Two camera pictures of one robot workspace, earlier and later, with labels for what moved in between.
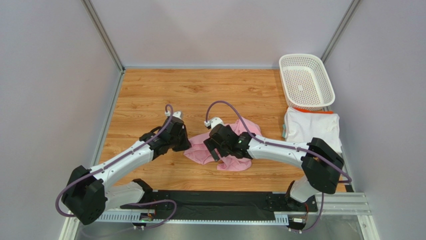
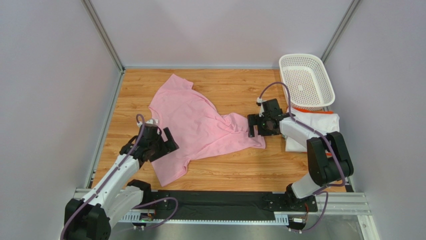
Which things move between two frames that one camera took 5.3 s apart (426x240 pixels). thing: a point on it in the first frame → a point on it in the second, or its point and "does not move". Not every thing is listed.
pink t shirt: x=197 y=151 → x=198 y=129
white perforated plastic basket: x=307 y=85 does not move
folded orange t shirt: x=315 y=111 does not move
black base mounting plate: x=222 y=206 does not move
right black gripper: x=212 y=148 → x=252 y=124
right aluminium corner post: x=339 y=30 does not move
